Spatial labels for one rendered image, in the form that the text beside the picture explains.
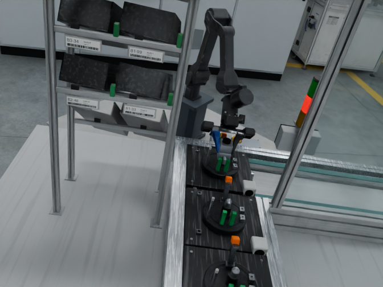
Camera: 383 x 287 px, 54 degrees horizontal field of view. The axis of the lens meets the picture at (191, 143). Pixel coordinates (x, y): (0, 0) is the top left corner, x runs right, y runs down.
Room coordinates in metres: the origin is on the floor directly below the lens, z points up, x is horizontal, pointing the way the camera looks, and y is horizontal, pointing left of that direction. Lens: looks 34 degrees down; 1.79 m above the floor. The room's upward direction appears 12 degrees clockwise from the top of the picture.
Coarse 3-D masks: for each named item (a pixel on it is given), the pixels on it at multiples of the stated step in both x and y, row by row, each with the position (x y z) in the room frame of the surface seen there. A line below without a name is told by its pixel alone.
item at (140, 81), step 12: (120, 72) 0.92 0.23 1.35; (132, 72) 0.93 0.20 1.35; (144, 72) 0.93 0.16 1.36; (156, 72) 0.93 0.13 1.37; (120, 84) 0.91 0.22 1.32; (132, 84) 0.91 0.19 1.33; (144, 84) 0.91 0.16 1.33; (156, 84) 0.91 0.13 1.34; (168, 84) 0.98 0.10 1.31; (156, 96) 0.90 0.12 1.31
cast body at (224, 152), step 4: (220, 140) 1.11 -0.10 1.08; (224, 140) 1.10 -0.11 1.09; (228, 140) 1.10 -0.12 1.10; (220, 144) 1.09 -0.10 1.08; (224, 144) 1.09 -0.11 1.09; (228, 144) 1.09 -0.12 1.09; (232, 144) 1.10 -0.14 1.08; (220, 148) 1.08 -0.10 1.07; (224, 148) 1.08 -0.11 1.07; (228, 148) 1.08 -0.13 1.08; (232, 148) 1.08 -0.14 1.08; (220, 152) 1.08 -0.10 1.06; (224, 152) 1.08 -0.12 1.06; (228, 152) 1.08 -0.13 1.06; (220, 156) 1.07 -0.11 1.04; (224, 156) 1.07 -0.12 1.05; (228, 156) 1.07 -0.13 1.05; (224, 160) 1.05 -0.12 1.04; (224, 164) 1.05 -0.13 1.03
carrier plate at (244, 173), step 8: (192, 152) 1.16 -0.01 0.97; (200, 152) 1.17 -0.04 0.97; (240, 152) 1.23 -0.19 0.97; (192, 160) 1.11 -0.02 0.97; (200, 160) 1.12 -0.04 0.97; (240, 160) 1.18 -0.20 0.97; (248, 160) 1.19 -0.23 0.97; (192, 168) 1.07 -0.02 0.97; (200, 168) 1.08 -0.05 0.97; (240, 168) 1.13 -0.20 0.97; (248, 168) 1.14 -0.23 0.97; (192, 176) 1.02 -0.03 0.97; (200, 176) 1.03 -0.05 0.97; (208, 176) 1.04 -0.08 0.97; (240, 176) 1.08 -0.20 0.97; (248, 176) 1.09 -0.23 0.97; (192, 184) 0.98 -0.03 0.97; (200, 184) 0.98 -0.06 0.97; (208, 184) 0.99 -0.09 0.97; (216, 184) 1.00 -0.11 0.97; (224, 184) 1.01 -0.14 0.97; (232, 184) 1.02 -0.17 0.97; (240, 184) 1.03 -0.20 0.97; (232, 192) 0.99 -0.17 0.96; (240, 192) 0.99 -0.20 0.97
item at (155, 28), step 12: (132, 12) 0.93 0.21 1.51; (144, 12) 0.93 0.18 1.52; (156, 12) 0.93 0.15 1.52; (168, 12) 0.93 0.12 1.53; (120, 24) 0.91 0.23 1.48; (132, 24) 0.91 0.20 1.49; (144, 24) 0.91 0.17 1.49; (156, 24) 0.91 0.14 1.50; (168, 24) 0.92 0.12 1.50; (180, 24) 1.03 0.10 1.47; (132, 36) 0.96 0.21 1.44; (144, 36) 0.90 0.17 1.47; (156, 36) 0.90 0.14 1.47; (168, 36) 0.90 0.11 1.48
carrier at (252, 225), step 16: (192, 192) 0.94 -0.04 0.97; (208, 192) 0.95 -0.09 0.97; (192, 208) 0.86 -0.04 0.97; (208, 208) 0.86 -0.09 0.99; (224, 208) 0.84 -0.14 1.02; (240, 208) 0.87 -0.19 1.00; (256, 208) 0.93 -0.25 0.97; (192, 224) 0.80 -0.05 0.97; (208, 224) 0.80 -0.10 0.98; (224, 224) 0.80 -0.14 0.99; (240, 224) 0.82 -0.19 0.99; (256, 224) 0.85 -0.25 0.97; (192, 240) 0.74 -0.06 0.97; (208, 240) 0.75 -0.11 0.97; (224, 240) 0.76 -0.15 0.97; (240, 240) 0.77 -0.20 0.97; (256, 240) 0.77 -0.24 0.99
